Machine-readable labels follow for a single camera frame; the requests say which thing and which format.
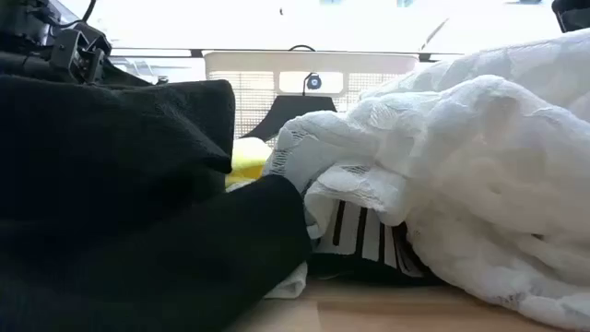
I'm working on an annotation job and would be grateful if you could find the grey black Puma garment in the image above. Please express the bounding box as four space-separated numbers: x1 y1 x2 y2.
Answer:
305 197 444 286

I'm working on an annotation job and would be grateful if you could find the white lace cloth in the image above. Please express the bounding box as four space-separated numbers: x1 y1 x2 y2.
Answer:
264 27 590 331

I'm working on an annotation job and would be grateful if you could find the yellow cloth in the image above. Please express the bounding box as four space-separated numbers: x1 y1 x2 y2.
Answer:
224 136 274 188

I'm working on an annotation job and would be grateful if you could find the black clothes hanger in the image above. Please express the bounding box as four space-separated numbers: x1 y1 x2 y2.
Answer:
242 44 338 142

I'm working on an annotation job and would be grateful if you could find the thin white cloth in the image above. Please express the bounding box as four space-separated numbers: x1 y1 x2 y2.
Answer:
264 261 309 300

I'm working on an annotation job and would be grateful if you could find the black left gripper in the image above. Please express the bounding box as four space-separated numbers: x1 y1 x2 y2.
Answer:
49 28 113 85

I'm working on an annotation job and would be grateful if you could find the white perforated laundry basket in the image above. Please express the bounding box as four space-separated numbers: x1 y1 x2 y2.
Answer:
204 50 420 140

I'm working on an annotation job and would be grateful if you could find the black knit cloth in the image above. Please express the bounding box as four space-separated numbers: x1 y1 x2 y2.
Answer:
0 76 313 332

